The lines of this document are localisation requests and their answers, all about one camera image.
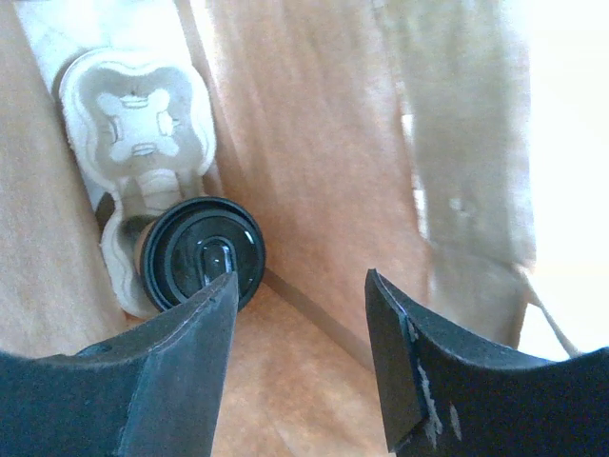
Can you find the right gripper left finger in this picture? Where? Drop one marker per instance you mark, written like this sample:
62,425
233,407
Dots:
154,390

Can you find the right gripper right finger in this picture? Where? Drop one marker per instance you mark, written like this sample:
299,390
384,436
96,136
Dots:
445,391

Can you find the black coffee cup lid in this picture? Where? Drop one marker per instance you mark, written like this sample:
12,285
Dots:
194,242

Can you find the brown paper bag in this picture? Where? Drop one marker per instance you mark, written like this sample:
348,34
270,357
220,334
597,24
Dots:
310,141

